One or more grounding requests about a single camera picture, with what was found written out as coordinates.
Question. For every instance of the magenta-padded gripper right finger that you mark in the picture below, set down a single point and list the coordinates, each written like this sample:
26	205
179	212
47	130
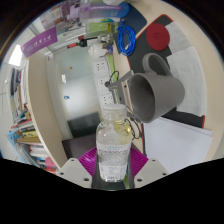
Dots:
150	171

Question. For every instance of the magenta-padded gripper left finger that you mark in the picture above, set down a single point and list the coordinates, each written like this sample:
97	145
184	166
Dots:
75	171

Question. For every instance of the clear plastic water bottle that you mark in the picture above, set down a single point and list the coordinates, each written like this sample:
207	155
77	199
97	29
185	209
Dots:
113	150

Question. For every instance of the plain white paper sheet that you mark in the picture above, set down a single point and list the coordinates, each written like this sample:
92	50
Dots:
176	146

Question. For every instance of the grey ceramic mug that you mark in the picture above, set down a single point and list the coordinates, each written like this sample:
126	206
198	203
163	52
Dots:
160	93

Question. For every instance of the grey metal laptop stand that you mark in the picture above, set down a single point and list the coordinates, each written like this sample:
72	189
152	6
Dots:
120	85

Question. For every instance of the white folded paper towel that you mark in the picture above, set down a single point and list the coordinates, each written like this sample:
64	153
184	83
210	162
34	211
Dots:
190	73

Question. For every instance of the black desk mat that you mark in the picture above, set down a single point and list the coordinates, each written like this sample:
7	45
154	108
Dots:
138	58

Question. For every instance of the white round jar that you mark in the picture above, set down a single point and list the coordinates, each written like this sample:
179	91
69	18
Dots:
96	50

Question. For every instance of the ceiling lights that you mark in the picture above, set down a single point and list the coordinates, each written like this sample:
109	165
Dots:
15	55

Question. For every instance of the purple pennant flag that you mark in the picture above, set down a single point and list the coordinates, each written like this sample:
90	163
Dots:
39	42

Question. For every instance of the flat round red coaster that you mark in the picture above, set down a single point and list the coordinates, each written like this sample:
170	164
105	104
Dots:
158	36

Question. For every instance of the dark blue mouse pad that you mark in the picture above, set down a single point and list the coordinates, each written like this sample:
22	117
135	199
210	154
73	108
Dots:
136	18

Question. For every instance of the group photo poster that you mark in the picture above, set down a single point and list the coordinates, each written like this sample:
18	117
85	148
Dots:
60	15

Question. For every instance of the wall shelf with books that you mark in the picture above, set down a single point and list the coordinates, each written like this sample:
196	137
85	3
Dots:
40	106

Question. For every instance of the white wall outlet row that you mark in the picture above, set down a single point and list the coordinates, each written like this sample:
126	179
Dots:
104	83

